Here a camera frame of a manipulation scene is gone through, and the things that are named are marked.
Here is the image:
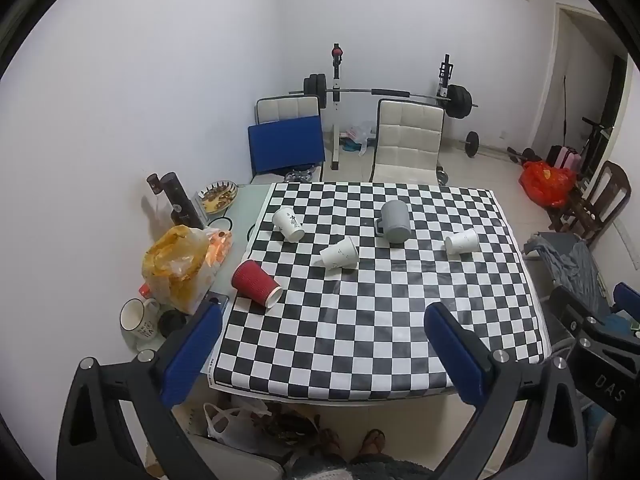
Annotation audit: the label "red ribbed paper cup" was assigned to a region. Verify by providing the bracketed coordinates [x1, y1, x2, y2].
[231, 259, 283, 309]

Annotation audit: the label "grey chair seat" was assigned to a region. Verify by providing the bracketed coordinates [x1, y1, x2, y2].
[192, 434, 287, 480]

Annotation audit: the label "white padded chair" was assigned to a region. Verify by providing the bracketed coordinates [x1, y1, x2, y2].
[255, 95, 323, 181]
[370, 98, 446, 184]

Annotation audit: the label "small dumbbell bar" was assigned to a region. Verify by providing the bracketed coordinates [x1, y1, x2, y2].
[461, 131, 508, 160]

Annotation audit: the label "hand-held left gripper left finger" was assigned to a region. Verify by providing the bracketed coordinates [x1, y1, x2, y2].
[56, 302, 223, 480]

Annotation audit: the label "grey mug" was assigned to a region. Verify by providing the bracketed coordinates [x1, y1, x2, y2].
[375, 200, 412, 245]

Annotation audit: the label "black dumbbells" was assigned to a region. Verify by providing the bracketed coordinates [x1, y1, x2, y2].
[506, 146, 543, 166]

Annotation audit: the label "black round lid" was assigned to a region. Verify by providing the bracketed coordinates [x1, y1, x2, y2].
[159, 310, 188, 343]

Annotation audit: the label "person's foot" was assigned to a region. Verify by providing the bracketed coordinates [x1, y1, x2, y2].
[351, 429, 387, 466]
[319, 429, 347, 467]

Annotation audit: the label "person's right foot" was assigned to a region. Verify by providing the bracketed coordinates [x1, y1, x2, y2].
[351, 429, 387, 466]

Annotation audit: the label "white printed paper cup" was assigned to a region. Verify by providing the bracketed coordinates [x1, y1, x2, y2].
[271, 206, 306, 243]

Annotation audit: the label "orange bread packet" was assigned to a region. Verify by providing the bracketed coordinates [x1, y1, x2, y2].
[202, 227, 235, 282]

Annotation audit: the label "black barbell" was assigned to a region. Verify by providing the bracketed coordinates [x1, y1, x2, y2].
[289, 74, 478, 121]

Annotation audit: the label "grey cloth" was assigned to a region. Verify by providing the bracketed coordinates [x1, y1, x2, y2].
[522, 232, 610, 313]

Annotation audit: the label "plate of food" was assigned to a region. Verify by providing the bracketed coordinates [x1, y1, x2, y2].
[195, 180, 239, 212]

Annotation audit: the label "red plastic bag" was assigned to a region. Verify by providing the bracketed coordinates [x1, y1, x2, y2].
[518, 161, 576, 208]

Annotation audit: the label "grey knit clothing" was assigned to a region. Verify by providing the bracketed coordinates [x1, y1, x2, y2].
[290, 452, 432, 480]

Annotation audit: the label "white plastic bag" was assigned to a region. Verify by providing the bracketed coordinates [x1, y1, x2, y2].
[202, 400, 273, 450]

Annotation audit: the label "pink suitcase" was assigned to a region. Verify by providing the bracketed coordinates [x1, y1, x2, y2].
[547, 145, 583, 171]

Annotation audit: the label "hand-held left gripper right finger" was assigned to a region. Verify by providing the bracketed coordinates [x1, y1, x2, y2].
[424, 302, 586, 480]

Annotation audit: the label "black white checkered tablecloth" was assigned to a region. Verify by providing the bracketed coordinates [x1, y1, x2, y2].
[209, 181, 553, 401]

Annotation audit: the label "clear plastic bag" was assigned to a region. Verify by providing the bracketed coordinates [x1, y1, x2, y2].
[345, 122, 376, 154]

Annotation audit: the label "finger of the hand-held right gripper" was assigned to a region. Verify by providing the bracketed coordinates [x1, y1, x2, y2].
[547, 285, 602, 335]
[611, 281, 640, 326]

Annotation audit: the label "white barbell rack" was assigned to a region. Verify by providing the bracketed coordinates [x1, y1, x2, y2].
[320, 42, 456, 171]

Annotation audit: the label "brown wooden chair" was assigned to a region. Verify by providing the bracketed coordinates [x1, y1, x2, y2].
[547, 161, 632, 247]

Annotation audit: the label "person's left foot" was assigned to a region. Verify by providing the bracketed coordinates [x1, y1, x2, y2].
[319, 429, 347, 467]

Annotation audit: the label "yellow plastic bag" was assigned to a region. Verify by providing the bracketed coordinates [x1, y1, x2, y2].
[142, 225, 213, 312]

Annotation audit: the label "blue board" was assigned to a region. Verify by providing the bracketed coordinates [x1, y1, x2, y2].
[248, 116, 326, 177]

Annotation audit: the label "black grinder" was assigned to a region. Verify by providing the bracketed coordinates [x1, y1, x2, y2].
[161, 171, 203, 228]

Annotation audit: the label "dark patterned bag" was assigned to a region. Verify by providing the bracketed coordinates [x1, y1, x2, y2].
[269, 404, 322, 442]

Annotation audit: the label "white mug black print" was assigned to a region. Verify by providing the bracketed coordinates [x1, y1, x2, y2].
[119, 298, 162, 342]

